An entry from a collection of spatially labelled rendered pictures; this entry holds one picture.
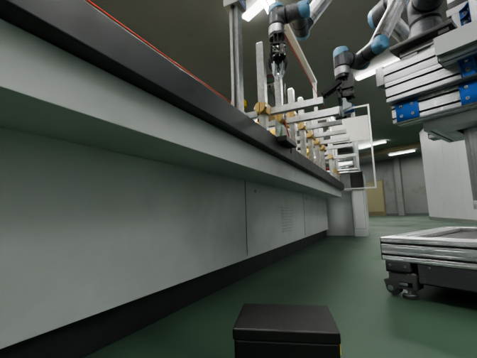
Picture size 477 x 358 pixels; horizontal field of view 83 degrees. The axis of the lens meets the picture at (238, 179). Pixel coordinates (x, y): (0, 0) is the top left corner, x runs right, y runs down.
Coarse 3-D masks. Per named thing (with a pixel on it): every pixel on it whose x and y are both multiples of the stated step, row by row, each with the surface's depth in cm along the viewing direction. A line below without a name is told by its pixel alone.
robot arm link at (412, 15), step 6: (408, 0) 119; (408, 6) 119; (414, 6) 113; (438, 6) 110; (408, 12) 119; (414, 12) 115; (420, 12) 113; (426, 12) 112; (432, 12) 112; (438, 12) 112; (408, 18) 120; (414, 18) 116
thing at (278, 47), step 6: (270, 36) 125; (276, 36) 125; (282, 36) 125; (270, 42) 129; (276, 42) 121; (282, 42) 121; (270, 48) 121; (276, 48) 122; (282, 48) 121; (270, 54) 121; (276, 54) 122; (282, 54) 121; (276, 60) 126
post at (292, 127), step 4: (288, 92) 174; (292, 92) 173; (288, 96) 174; (292, 96) 172; (288, 100) 173; (292, 100) 172; (292, 124) 170; (292, 128) 170; (296, 128) 173; (292, 132) 170; (296, 132) 172; (292, 136) 170; (296, 136) 171; (296, 140) 170; (296, 148) 168
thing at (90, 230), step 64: (0, 128) 53; (0, 192) 52; (64, 192) 63; (128, 192) 79; (192, 192) 107; (256, 192) 162; (0, 256) 52; (64, 256) 62; (128, 256) 77; (192, 256) 103; (256, 256) 160; (0, 320) 51; (64, 320) 61; (128, 320) 79
